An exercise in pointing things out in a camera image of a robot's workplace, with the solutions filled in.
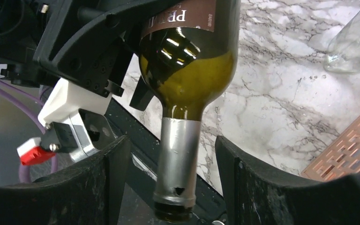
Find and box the orange plastic crate rack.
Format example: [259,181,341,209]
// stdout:
[300,116,360,181]

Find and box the green wine bottle silver neck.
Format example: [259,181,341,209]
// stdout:
[138,0,241,223]

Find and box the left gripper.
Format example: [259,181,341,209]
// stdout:
[0,0,184,112]

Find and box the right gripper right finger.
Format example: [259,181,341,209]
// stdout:
[215,136,360,225]

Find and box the clear slim glass bottle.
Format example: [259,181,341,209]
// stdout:
[323,11,360,74]

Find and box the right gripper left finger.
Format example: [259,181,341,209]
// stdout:
[0,136,131,225]

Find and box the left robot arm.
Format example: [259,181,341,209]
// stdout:
[0,0,176,97]

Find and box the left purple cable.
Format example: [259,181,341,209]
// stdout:
[0,77,60,184]

